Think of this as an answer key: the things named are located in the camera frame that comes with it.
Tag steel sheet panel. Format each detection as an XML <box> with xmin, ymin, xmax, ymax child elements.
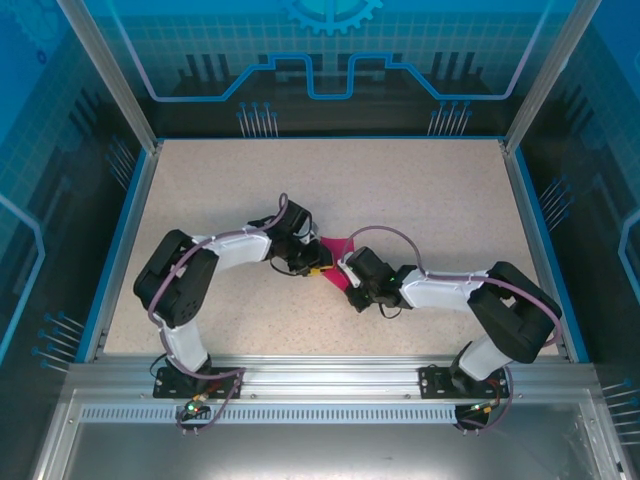
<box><xmin>32</xmin><ymin>389</ymin><xmax>626</xmax><ymax>480</ymax></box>

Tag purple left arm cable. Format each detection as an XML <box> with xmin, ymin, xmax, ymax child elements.
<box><xmin>148</xmin><ymin>193</ymin><xmax>291</xmax><ymax>437</ymax></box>

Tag thin black left gripper cable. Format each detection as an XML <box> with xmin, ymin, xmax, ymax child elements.
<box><xmin>267</xmin><ymin>254</ymin><xmax>301</xmax><ymax>277</ymax></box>

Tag pink paper sheet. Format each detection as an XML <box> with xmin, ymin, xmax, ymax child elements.
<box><xmin>319</xmin><ymin>237</ymin><xmax>357</xmax><ymax>295</ymax></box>

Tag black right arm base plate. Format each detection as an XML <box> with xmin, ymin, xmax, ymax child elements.
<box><xmin>418</xmin><ymin>363</ymin><xmax>511</xmax><ymax>400</ymax></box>

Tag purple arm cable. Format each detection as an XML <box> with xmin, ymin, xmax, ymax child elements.
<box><xmin>148</xmin><ymin>193</ymin><xmax>291</xmax><ymax>437</ymax></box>
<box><xmin>344</xmin><ymin>226</ymin><xmax>564</xmax><ymax>437</ymax></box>

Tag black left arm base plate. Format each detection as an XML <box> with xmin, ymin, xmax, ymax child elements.
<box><xmin>152</xmin><ymin>366</ymin><xmax>246</xmax><ymax>401</ymax></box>

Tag aluminium table side rail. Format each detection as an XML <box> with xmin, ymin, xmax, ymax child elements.
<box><xmin>84</xmin><ymin>139</ymin><xmax>166</xmax><ymax>364</ymax></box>
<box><xmin>499</xmin><ymin>139</ymin><xmax>576</xmax><ymax>360</ymax></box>

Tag cable connector with green light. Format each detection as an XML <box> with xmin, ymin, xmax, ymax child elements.
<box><xmin>182</xmin><ymin>394</ymin><xmax>209</xmax><ymax>420</ymax></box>
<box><xmin>464</xmin><ymin>398</ymin><xmax>502</xmax><ymax>417</ymax></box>

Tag slotted grey cable duct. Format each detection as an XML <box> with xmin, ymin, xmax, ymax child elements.
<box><xmin>79</xmin><ymin>405</ymin><xmax>459</xmax><ymax>424</ymax></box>

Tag aluminium mounting rail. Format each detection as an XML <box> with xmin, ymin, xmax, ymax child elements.
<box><xmin>67</xmin><ymin>352</ymin><xmax>599</xmax><ymax>401</ymax></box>

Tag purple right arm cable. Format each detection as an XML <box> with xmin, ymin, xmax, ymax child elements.
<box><xmin>344</xmin><ymin>226</ymin><xmax>564</xmax><ymax>437</ymax></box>

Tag aluminium frame post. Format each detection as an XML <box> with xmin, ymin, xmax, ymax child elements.
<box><xmin>57</xmin><ymin>0</ymin><xmax>164</xmax><ymax>154</ymax></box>
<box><xmin>502</xmin><ymin>0</ymin><xmax>604</xmax><ymax>154</ymax></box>

